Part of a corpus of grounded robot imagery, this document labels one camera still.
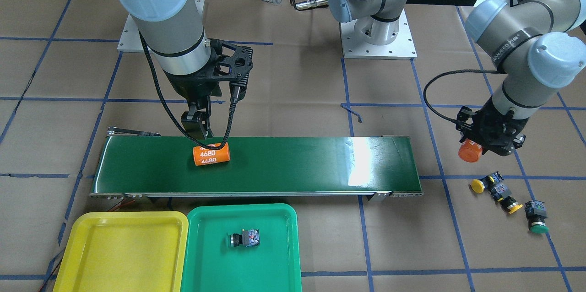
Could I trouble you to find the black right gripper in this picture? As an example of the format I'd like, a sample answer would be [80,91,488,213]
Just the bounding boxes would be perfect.
[166,39,253,139]

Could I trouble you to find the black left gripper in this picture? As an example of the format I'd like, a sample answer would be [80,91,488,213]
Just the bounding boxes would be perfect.
[456,98,527,156]

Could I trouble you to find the orange cylinder with 4680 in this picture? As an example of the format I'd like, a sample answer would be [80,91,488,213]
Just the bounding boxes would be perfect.
[193,143,231,167]

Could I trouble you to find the yellow push button switch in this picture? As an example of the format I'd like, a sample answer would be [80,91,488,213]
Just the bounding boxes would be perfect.
[470,171,504,194]

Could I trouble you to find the green push button switch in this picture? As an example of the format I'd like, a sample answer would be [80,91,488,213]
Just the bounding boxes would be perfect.
[228,229,261,248]

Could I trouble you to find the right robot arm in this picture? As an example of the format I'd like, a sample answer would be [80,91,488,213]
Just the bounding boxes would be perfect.
[119,0,253,140]

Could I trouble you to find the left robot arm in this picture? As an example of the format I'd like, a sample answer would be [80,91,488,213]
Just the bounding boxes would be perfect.
[295,0,585,162]

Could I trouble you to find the green conveyor belt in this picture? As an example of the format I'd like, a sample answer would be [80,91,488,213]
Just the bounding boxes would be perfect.
[90,134,423,198]

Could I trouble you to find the green plastic tray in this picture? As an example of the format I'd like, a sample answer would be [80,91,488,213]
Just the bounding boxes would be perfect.
[181,204,302,292]

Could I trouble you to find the yellow plastic tray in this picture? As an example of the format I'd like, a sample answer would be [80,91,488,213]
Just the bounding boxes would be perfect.
[53,211,188,292]

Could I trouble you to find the black braided cable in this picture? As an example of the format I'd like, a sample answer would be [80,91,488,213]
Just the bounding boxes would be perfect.
[139,31,241,150]

